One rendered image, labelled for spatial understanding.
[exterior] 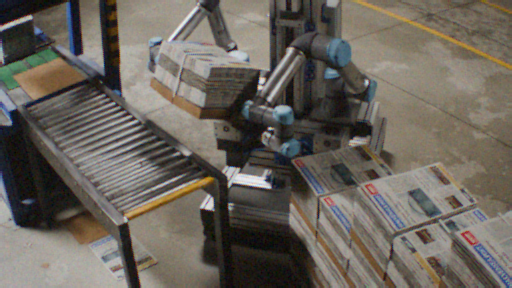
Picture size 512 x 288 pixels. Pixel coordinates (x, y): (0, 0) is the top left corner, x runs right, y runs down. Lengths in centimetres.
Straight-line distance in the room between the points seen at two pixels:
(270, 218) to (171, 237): 61
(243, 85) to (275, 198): 106
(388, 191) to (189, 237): 173
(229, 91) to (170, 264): 122
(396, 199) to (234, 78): 90
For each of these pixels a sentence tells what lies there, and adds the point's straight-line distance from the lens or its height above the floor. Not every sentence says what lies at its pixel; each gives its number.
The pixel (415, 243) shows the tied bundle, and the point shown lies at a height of 106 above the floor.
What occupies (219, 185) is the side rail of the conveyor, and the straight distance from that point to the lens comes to 276.
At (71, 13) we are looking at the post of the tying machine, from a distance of 429.
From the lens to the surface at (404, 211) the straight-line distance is 215.
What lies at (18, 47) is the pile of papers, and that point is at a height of 88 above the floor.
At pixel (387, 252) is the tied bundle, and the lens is 214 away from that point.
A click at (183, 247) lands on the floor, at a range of 364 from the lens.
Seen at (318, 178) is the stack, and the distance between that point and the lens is 269.
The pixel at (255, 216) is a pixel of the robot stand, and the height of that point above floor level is 23.
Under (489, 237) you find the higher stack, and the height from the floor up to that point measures 129.
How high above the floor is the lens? 236
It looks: 32 degrees down
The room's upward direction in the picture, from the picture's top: 1 degrees counter-clockwise
